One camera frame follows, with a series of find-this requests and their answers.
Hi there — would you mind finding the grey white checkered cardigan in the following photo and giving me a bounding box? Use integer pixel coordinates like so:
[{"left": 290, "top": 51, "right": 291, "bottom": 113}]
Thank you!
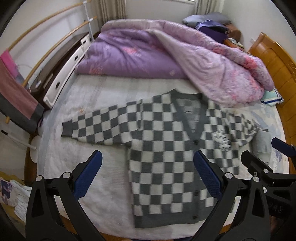
[{"left": 62, "top": 90, "right": 259, "bottom": 228}]

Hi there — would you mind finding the clothes pile on floor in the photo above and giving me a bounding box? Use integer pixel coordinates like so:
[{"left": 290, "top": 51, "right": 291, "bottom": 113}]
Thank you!
[{"left": 1, "top": 178, "right": 32, "bottom": 223}]

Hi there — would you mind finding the grey garment on bed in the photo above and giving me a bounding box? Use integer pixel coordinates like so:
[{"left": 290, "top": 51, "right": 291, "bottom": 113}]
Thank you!
[{"left": 251, "top": 129, "right": 271, "bottom": 155}]

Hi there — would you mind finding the striped teal white pillow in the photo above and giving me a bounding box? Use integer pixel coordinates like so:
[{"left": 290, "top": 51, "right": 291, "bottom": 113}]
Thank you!
[{"left": 260, "top": 87, "right": 284, "bottom": 106}]

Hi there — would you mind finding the white patterned bed blanket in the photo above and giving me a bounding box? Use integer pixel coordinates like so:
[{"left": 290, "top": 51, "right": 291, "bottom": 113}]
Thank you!
[{"left": 36, "top": 73, "right": 290, "bottom": 241}]

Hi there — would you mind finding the wooden headboard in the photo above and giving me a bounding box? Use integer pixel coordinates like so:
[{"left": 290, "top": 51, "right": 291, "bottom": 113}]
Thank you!
[{"left": 247, "top": 32, "right": 296, "bottom": 148}]

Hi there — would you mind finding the pink grey hanging towel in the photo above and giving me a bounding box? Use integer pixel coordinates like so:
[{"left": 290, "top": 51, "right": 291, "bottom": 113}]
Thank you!
[{"left": 1, "top": 50, "right": 45, "bottom": 133}]

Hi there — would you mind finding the wooden nightstand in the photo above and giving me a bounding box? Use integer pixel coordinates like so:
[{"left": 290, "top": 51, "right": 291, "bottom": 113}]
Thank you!
[{"left": 223, "top": 24, "right": 245, "bottom": 51}]

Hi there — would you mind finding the white drawer cabinet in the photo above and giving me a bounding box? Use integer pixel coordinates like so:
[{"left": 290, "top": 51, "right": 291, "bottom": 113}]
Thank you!
[{"left": 43, "top": 33, "right": 91, "bottom": 109}]

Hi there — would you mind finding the dark purple folded cloth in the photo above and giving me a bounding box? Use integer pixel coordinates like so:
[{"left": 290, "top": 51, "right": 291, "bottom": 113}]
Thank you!
[{"left": 195, "top": 20, "right": 229, "bottom": 44}]

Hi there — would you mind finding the grey pillow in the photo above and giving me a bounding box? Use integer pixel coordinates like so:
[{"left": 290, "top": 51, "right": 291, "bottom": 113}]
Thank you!
[{"left": 182, "top": 12, "right": 231, "bottom": 28}]

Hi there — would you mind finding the purple pink floral duvet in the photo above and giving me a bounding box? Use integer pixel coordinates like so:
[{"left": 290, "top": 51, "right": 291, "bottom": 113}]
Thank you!
[{"left": 75, "top": 20, "right": 274, "bottom": 107}]

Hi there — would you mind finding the beige curtain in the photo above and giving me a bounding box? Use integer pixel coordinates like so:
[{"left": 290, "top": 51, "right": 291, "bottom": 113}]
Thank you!
[{"left": 92, "top": 0, "right": 127, "bottom": 28}]

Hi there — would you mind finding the lower wooden rail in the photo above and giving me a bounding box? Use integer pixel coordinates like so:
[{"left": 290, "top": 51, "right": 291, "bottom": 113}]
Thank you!
[{"left": 6, "top": 16, "right": 98, "bottom": 124}]

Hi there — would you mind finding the wooden rail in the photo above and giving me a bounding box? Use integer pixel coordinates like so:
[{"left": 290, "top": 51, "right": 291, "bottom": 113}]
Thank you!
[
  {"left": 7, "top": 0, "right": 92, "bottom": 51},
  {"left": 6, "top": 16, "right": 98, "bottom": 124}
]

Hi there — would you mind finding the upper wooden rail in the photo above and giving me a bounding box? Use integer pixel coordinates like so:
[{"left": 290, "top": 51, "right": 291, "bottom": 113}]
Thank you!
[{"left": 7, "top": 0, "right": 92, "bottom": 51}]

